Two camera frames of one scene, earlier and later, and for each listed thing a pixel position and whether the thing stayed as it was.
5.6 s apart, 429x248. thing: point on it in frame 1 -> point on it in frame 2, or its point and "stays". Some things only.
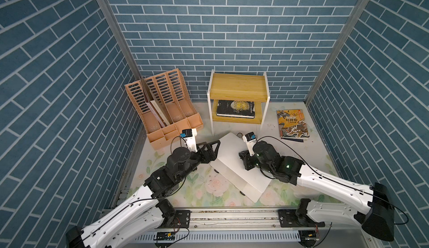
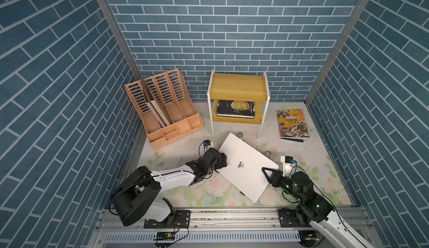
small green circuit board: [166, 235] stays
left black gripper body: [204, 159] -> [224, 164]
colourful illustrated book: [292, 123] stays
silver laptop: [251, 183] stays
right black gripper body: [249, 161] -> [283, 182]
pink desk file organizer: [164, 107] stays
